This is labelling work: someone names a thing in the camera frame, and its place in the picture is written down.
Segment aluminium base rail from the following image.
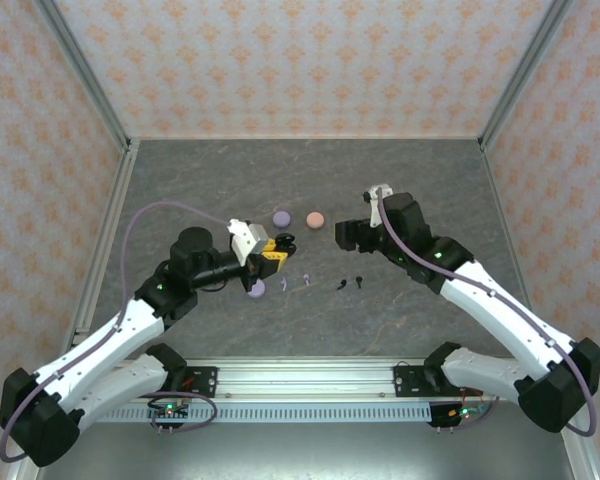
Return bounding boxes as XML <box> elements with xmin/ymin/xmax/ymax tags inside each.
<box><xmin>114</xmin><ymin>357</ymin><xmax>531</xmax><ymax>401</ymax></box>

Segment aluminium table side rail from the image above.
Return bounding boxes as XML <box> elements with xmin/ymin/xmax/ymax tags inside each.
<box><xmin>62</xmin><ymin>139</ymin><xmax>142</xmax><ymax>351</ymax></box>
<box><xmin>479</xmin><ymin>139</ymin><xmax>532</xmax><ymax>306</ymax></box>

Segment aluminium lower frame beam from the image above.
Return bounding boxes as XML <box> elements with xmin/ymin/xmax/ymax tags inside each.
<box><xmin>554</xmin><ymin>424</ymin><xmax>600</xmax><ymax>480</ymax></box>

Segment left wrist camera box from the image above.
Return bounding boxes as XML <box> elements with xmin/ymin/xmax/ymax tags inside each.
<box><xmin>227</xmin><ymin>218</ymin><xmax>271</xmax><ymax>266</ymax></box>

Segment aluminium corner frame post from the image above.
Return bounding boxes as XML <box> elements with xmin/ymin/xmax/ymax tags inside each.
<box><xmin>33</xmin><ymin>0</ymin><xmax>133</xmax><ymax>151</ymax></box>
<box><xmin>478</xmin><ymin>0</ymin><xmax>575</xmax><ymax>151</ymax></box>

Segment grey metal panel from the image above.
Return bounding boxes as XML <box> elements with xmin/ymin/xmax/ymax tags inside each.
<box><xmin>54</xmin><ymin>422</ymin><xmax>581</xmax><ymax>480</ymax></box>

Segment slotted grey cable duct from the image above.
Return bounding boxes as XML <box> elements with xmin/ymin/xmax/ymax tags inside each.
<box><xmin>102</xmin><ymin>403</ymin><xmax>434</xmax><ymax>425</ymax></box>

